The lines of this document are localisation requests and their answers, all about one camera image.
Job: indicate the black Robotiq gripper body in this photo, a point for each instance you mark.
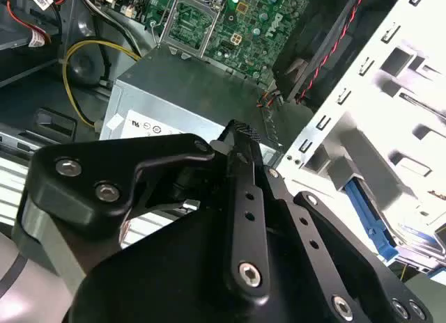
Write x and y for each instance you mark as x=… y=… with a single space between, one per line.
x=167 y=267

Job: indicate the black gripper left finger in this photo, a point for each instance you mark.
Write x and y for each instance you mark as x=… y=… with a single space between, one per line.
x=80 y=204

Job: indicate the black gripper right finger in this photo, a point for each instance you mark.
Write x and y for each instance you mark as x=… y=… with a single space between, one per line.
x=299 y=229

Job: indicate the hard disk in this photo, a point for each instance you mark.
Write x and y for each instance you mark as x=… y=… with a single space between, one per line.
x=369 y=215

